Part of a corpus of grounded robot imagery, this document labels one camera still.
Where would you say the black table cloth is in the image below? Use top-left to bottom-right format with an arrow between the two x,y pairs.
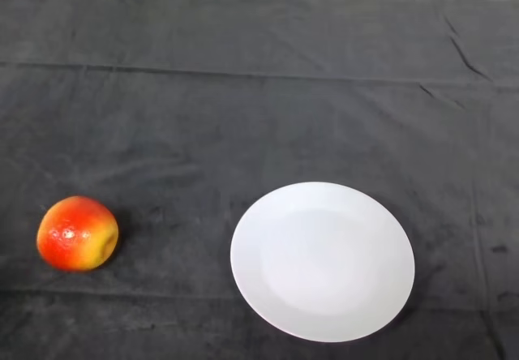
0,0 -> 519,360

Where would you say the white round plate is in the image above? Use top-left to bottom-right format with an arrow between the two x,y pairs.
229,181 -> 416,344

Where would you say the red yellow apple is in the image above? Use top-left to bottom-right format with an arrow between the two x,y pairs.
36,195 -> 120,273

